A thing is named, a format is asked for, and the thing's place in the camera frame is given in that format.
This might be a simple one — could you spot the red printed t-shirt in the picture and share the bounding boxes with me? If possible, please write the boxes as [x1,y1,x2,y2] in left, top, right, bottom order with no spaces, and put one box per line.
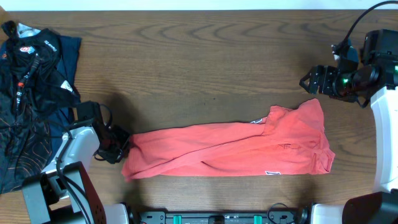
[121,98,335,180]

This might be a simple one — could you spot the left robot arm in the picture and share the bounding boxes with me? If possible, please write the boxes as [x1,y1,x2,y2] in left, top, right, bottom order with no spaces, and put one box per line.
[22,101,129,223]

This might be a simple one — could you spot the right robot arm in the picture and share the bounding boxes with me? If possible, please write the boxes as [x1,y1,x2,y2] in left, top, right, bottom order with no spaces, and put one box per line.
[297,29,397,223]

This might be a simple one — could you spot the black orange patterned shirt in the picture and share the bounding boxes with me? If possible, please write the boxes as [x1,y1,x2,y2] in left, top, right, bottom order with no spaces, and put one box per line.
[0,20,82,194]

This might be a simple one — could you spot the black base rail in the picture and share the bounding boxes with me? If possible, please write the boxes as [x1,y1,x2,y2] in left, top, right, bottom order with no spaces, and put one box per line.
[129,208,310,224]

